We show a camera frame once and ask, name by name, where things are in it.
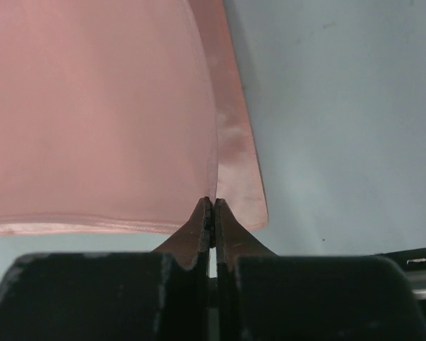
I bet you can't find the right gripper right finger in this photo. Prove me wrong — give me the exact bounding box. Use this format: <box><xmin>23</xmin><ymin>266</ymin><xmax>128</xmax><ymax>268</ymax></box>
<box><xmin>214</xmin><ymin>200</ymin><xmax>426</xmax><ymax>340</ymax></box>

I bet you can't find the pink satin napkin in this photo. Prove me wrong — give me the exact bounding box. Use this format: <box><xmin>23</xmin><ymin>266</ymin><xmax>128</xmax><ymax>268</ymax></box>
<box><xmin>0</xmin><ymin>1</ymin><xmax>268</xmax><ymax>235</ymax></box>

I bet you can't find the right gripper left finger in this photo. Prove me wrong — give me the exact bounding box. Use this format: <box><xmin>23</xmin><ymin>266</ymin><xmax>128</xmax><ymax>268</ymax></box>
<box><xmin>0</xmin><ymin>198</ymin><xmax>212</xmax><ymax>340</ymax></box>

